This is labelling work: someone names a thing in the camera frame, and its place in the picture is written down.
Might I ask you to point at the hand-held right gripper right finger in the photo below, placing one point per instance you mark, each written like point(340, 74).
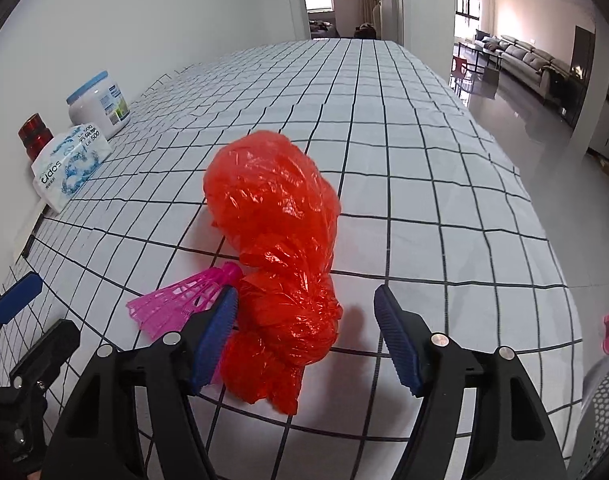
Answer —
point(399, 340)

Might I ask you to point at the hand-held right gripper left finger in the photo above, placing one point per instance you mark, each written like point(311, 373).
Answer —
point(214, 335)

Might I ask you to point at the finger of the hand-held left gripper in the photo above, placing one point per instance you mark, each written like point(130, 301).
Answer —
point(44, 352)
point(17, 297)

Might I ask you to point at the pink plastic shuttlecock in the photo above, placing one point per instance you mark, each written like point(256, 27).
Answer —
point(179, 300)

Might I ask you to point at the red plastic bag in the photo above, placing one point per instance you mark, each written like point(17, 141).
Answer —
point(274, 240)

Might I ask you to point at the black pen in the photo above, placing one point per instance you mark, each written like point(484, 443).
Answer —
point(27, 246)

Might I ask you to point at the white blue tissue pack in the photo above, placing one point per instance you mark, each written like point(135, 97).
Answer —
point(72, 165)

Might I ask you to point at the red metal thermos bottle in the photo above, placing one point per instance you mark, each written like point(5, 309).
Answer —
point(34, 135)

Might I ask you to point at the white black grid tablecloth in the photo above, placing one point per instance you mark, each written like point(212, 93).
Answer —
point(384, 160)

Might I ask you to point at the white jar with blue lid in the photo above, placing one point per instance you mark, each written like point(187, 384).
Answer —
point(97, 105)

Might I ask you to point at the grey mesh basket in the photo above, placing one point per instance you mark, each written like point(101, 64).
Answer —
point(602, 420)

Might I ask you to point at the red stool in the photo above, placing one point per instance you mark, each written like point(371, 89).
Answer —
point(458, 66)

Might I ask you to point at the dark coffee table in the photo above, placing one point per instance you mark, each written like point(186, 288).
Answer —
point(479, 55)

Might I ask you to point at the grey sofa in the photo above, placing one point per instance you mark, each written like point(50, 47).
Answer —
point(524, 60)

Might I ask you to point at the dark tall cabinet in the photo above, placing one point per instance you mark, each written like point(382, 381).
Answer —
point(583, 75)

